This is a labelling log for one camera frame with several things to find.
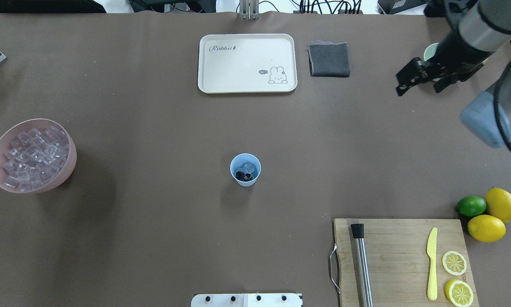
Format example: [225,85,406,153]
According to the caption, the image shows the green lime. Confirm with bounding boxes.
[456,195,487,217]

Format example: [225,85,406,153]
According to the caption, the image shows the cream rabbit tray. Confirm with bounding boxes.
[197,33,298,94]

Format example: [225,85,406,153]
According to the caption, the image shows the steel muddler black tip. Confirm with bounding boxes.
[350,223,374,307]

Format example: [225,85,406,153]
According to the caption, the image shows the lemon half slice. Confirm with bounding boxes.
[441,250,467,276]
[445,279,475,307]

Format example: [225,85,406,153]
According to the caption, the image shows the mint green bowl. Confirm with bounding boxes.
[423,43,439,62]

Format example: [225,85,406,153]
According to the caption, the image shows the black long bar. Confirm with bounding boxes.
[0,0,106,14]

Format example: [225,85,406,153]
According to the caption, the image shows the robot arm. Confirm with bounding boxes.
[396,0,511,153]

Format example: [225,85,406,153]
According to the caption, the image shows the pink bowl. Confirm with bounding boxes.
[0,119,77,194]

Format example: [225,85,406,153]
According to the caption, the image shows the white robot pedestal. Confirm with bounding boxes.
[191,292,303,307]

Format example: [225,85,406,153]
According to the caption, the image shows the clear ice cubes pile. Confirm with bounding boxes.
[2,125,71,192]

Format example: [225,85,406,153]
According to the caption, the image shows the yellow plastic knife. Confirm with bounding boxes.
[426,227,438,301]

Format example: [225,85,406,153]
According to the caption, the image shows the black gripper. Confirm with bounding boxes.
[396,30,490,97]

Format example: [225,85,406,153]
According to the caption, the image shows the light blue plastic cup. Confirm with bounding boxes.
[230,153,261,187]

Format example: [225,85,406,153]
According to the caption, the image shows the whole yellow lemon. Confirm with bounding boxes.
[468,214,506,243]
[484,187,511,223]

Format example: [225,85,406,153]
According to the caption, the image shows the dark cherries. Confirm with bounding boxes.
[234,171,255,182]

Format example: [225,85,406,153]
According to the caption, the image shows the aluminium frame post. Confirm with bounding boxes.
[238,0,260,20]

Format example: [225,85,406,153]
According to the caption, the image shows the grey folded cloth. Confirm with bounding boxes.
[308,41,351,78]

